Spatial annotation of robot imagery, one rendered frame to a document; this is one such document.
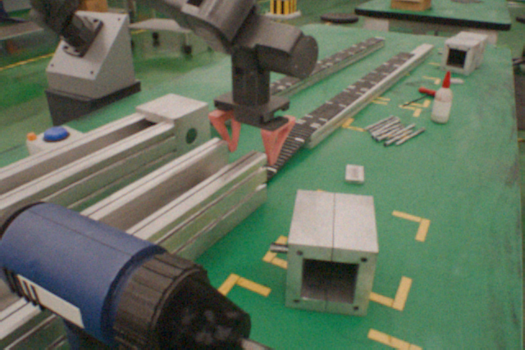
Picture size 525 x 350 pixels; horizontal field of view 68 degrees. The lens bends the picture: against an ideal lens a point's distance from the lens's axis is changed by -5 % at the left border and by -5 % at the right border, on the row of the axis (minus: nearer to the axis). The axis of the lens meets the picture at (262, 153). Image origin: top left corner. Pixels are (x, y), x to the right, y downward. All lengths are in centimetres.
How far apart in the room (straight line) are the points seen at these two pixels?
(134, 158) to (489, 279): 53
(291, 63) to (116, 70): 74
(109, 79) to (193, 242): 73
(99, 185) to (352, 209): 37
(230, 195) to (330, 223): 16
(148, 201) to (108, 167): 13
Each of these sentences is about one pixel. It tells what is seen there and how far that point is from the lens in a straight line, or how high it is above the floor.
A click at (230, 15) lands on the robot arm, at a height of 106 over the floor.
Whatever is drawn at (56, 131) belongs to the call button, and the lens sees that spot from 79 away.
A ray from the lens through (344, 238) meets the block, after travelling 43.
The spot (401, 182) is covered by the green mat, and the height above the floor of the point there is 78.
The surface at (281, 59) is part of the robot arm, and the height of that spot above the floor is 101.
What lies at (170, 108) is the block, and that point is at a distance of 76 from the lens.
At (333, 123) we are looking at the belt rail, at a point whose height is 80.
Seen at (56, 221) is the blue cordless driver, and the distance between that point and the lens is 27.
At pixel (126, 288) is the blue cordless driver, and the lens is 22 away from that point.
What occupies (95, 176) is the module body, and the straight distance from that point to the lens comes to 64.
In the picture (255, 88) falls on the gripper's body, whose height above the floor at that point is 96.
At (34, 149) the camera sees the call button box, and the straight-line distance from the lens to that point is 80.
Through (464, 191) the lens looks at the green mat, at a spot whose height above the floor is 78.
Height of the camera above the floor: 114
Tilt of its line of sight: 28 degrees down
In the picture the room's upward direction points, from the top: straight up
